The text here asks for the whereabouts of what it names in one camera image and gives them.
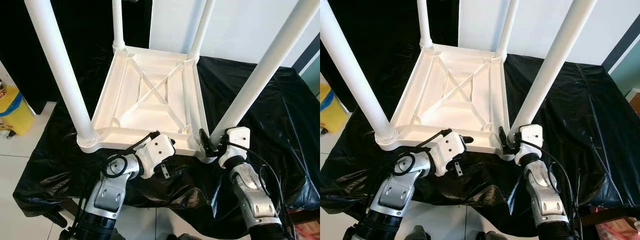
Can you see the black door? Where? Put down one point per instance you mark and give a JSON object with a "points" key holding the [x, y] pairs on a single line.
{"points": [[380, 40], [30, 40]]}

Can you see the white plastic table top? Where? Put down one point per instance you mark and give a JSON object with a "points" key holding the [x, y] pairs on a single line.
{"points": [[447, 105], [145, 107]]}

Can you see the dark grey left robot leg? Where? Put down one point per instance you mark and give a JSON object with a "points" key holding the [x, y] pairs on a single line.
{"points": [[419, 233]]}

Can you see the dark grey robot leg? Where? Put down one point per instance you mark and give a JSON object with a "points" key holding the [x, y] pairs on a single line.
{"points": [[491, 236], [419, 233]]}

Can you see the dark grey right robot leg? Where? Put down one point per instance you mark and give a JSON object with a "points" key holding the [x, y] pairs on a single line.
{"points": [[491, 236]]}

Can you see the yellow cardboard box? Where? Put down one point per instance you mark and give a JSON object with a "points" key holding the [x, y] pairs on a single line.
{"points": [[15, 112], [331, 112]]}

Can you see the brown cardboard box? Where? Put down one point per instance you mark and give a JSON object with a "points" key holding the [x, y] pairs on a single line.
{"points": [[634, 102]]}

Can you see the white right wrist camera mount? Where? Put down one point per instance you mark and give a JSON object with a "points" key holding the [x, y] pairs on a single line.
{"points": [[530, 142], [235, 145]]}

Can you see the black plastic table sheet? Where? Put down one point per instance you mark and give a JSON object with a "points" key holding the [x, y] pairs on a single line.
{"points": [[270, 150], [580, 150]]}

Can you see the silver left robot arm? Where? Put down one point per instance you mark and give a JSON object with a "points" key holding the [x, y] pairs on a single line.
{"points": [[395, 192], [107, 192]]}

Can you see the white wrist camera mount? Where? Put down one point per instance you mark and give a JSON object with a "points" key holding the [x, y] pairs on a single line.
{"points": [[530, 142], [235, 145], [156, 152], [448, 150]]}

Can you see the pink plastic bag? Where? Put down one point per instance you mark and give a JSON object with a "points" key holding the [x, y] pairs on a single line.
{"points": [[617, 232], [309, 232]]}

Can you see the white plastic table leg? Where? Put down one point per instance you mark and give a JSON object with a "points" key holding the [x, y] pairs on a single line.
{"points": [[60, 70], [555, 65], [201, 27], [507, 27], [118, 25], [424, 22], [265, 70], [355, 75]]}

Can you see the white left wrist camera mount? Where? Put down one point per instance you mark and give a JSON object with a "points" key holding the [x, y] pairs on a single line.
{"points": [[448, 150], [156, 152]]}

